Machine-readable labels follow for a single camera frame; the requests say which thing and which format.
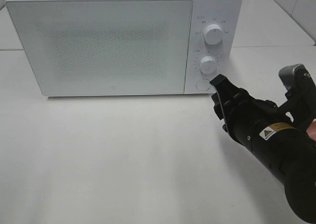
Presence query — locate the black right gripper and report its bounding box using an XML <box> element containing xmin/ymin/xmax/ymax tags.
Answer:
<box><xmin>210</xmin><ymin>74</ymin><xmax>277</xmax><ymax>140</ymax></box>

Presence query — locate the round white door button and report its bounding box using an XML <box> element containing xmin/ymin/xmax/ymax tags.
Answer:
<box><xmin>196</xmin><ymin>79</ymin><xmax>211</xmax><ymax>91</ymax></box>

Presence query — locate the white microwave door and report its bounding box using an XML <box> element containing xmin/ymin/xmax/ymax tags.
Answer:
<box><xmin>7</xmin><ymin>0</ymin><xmax>192</xmax><ymax>96</ymax></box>

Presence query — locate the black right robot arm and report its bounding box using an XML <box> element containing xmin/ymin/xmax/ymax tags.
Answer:
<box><xmin>211</xmin><ymin>72</ymin><xmax>316</xmax><ymax>224</ymax></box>

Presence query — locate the lower white timer knob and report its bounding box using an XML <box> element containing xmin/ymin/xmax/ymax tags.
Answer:
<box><xmin>199</xmin><ymin>56</ymin><xmax>217</xmax><ymax>74</ymax></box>

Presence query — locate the upper white power knob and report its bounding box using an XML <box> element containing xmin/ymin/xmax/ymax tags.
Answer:
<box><xmin>202</xmin><ymin>22</ymin><xmax>224</xmax><ymax>45</ymax></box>

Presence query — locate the white microwave oven body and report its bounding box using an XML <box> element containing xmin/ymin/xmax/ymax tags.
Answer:
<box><xmin>5</xmin><ymin>0</ymin><xmax>242</xmax><ymax>96</ymax></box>

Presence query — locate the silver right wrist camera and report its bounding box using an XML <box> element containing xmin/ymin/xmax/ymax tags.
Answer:
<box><xmin>278</xmin><ymin>64</ymin><xmax>316</xmax><ymax>109</ymax></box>

